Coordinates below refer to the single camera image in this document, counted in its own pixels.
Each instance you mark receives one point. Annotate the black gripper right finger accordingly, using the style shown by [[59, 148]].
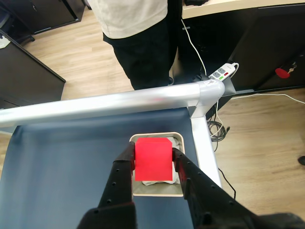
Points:
[[205, 195]]

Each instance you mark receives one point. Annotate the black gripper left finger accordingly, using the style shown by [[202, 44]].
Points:
[[119, 186]]

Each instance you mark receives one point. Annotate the red cube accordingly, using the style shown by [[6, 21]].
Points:
[[152, 159]]

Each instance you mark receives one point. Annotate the beige box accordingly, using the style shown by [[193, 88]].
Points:
[[155, 191]]

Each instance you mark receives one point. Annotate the white padding cloth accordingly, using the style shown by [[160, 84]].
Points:
[[155, 183]]

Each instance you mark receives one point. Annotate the dark blue-grey table mat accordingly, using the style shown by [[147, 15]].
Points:
[[59, 155]]

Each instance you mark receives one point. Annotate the white power strip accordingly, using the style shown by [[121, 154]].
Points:
[[222, 71]]

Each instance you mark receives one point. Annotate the person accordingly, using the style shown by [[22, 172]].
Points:
[[143, 47]]

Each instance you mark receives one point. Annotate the black low cabinet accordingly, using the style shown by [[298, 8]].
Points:
[[23, 78]]

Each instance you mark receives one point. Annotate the red key tag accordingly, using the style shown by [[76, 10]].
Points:
[[282, 73]]

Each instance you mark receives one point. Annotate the black desk with light top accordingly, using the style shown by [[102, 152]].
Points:
[[262, 47]]

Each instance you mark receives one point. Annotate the silver table frame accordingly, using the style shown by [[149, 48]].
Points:
[[119, 102]]

